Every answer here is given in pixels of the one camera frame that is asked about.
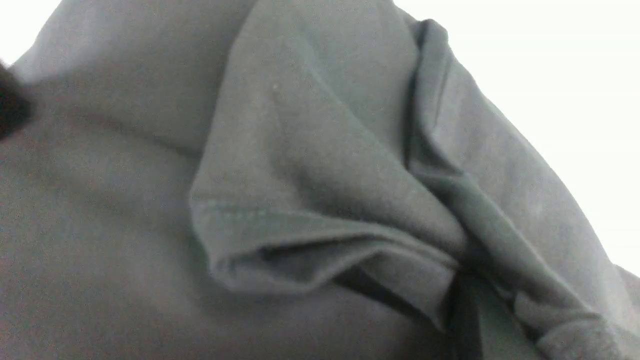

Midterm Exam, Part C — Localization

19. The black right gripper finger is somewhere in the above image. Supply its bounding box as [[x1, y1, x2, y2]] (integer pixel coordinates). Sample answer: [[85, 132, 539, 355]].
[[448, 274, 483, 360]]

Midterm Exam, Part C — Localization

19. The dark gray long-sleeve top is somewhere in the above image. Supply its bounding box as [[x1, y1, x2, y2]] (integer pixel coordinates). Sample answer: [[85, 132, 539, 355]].
[[1, 0, 639, 360]]

